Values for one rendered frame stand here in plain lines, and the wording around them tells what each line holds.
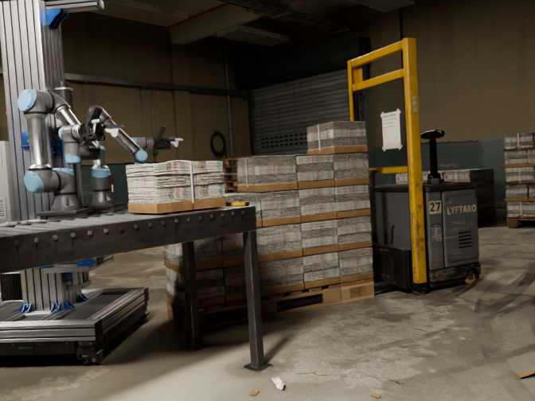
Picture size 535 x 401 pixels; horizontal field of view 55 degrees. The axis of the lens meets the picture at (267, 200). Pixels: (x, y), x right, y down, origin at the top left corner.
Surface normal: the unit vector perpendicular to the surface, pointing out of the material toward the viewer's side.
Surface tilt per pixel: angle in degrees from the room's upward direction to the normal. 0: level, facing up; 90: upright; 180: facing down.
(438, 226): 90
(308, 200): 89
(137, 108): 90
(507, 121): 90
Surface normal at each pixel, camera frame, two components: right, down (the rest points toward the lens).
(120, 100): 0.72, 0.00
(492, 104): -0.69, 0.08
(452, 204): 0.43, 0.02
